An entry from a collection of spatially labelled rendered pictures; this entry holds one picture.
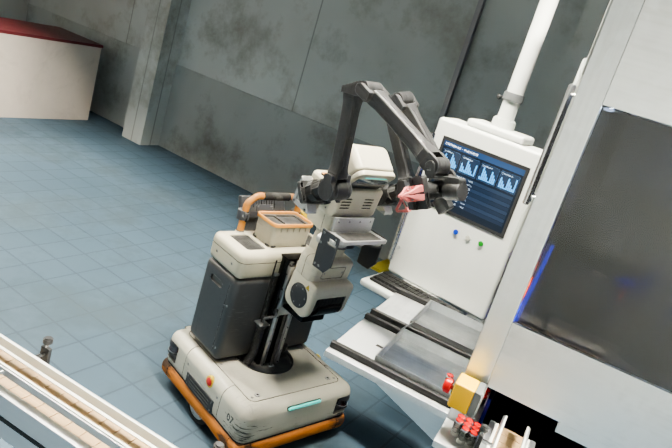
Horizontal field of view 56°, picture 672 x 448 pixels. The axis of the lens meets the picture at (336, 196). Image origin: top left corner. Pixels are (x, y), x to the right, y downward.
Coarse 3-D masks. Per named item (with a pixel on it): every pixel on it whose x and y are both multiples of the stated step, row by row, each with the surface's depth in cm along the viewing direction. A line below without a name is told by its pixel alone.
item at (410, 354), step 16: (400, 336) 211; (416, 336) 209; (384, 352) 196; (400, 352) 201; (416, 352) 204; (432, 352) 208; (448, 352) 205; (400, 368) 185; (416, 368) 194; (432, 368) 197; (448, 368) 200; (464, 368) 204; (432, 384) 182; (480, 416) 177
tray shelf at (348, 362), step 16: (384, 304) 234; (400, 304) 238; (416, 304) 243; (400, 320) 225; (352, 336) 202; (368, 336) 206; (384, 336) 209; (336, 352) 190; (368, 352) 195; (352, 368) 186; (368, 368) 186; (384, 384) 182; (400, 384) 183; (416, 400) 179; (432, 400) 180
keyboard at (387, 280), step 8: (384, 272) 280; (376, 280) 271; (384, 280) 271; (392, 280) 273; (400, 280) 276; (392, 288) 268; (408, 288) 270; (416, 288) 273; (424, 296) 267; (432, 296) 270
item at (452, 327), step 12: (432, 300) 242; (420, 312) 229; (432, 312) 239; (444, 312) 240; (456, 312) 238; (420, 324) 226; (432, 324) 229; (444, 324) 232; (456, 324) 235; (468, 324) 237; (480, 324) 235; (444, 336) 214; (456, 336) 225; (468, 336) 228; (468, 348) 211
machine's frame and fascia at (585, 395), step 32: (640, 32) 143; (640, 64) 144; (608, 96) 147; (640, 96) 145; (512, 352) 164; (544, 352) 161; (576, 352) 158; (512, 384) 165; (544, 384) 162; (576, 384) 159; (608, 384) 155; (640, 384) 152; (576, 416) 160; (608, 416) 156; (640, 416) 153
